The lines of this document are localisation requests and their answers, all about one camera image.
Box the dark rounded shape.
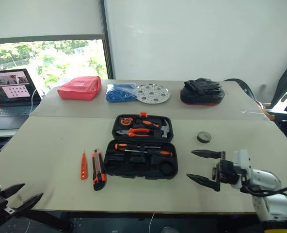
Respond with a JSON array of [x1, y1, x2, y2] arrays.
[[161, 226, 181, 233]]

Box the black strap with buckle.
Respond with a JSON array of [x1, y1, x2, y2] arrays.
[[223, 78, 267, 110]]

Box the black red boxing focus pad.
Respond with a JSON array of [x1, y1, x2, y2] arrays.
[[180, 77, 226, 107]]

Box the orange black utility knife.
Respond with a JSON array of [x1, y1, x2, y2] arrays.
[[92, 149, 108, 191]]

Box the orange handled pliers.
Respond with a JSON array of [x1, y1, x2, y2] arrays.
[[115, 127, 151, 137]]

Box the black window frame post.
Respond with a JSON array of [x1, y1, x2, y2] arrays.
[[98, 0, 116, 80]]

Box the claw hammer orange black handle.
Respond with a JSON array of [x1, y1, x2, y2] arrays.
[[135, 118, 171, 140]]

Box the screwdriver with orange black handle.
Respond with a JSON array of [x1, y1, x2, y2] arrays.
[[114, 143, 162, 150]]

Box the black table frame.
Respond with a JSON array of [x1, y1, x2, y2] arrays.
[[28, 210, 74, 233]]

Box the open dark laptop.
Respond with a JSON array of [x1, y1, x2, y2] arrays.
[[0, 68, 43, 132]]

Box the black electrical tape roll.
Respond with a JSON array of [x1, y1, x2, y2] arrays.
[[196, 131, 213, 145]]

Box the round perforated metal plate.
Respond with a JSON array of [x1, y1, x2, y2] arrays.
[[135, 83, 171, 105]]

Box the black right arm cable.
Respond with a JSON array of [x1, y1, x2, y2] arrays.
[[239, 183, 287, 203]]

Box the black plastic tool case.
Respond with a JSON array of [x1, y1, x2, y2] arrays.
[[103, 111, 179, 180]]

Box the red fabric pouch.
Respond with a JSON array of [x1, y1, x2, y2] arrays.
[[57, 76, 102, 101]]

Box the orange voltage tester pen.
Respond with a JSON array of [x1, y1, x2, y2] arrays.
[[80, 148, 89, 181]]

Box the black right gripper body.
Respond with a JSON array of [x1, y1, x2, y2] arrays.
[[211, 150, 240, 188]]

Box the thin white hanging cable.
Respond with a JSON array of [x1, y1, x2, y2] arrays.
[[148, 213, 156, 233]]

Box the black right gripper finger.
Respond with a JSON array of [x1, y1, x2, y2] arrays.
[[191, 149, 223, 160], [186, 173, 221, 192]]

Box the white laptop cable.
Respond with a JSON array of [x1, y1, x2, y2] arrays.
[[29, 88, 46, 115]]

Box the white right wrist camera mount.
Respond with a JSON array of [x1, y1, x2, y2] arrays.
[[232, 149, 252, 190]]

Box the orange black tape measure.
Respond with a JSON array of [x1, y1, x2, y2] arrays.
[[119, 116, 134, 127]]

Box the blue items in plastic bag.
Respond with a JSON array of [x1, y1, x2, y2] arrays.
[[105, 83, 138, 104]]

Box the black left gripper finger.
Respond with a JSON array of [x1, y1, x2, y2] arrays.
[[12, 193, 45, 218], [0, 183, 26, 199]]

